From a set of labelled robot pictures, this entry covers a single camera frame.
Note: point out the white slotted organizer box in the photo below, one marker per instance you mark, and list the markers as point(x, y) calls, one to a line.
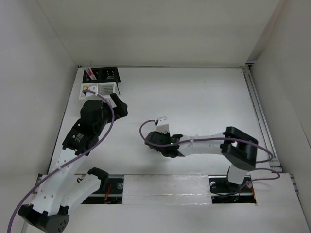
point(104, 89)

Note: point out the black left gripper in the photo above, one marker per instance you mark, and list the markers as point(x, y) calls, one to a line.
point(120, 108)

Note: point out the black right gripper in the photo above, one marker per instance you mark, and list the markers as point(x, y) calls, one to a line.
point(167, 134)

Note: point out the black slotted organizer box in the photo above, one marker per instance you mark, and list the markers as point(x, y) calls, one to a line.
point(101, 75)

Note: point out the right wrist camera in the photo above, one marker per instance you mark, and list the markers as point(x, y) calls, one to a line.
point(162, 125)

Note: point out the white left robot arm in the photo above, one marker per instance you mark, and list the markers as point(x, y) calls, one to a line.
point(50, 209)

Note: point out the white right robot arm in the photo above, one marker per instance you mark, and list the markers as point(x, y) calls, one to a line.
point(239, 148)

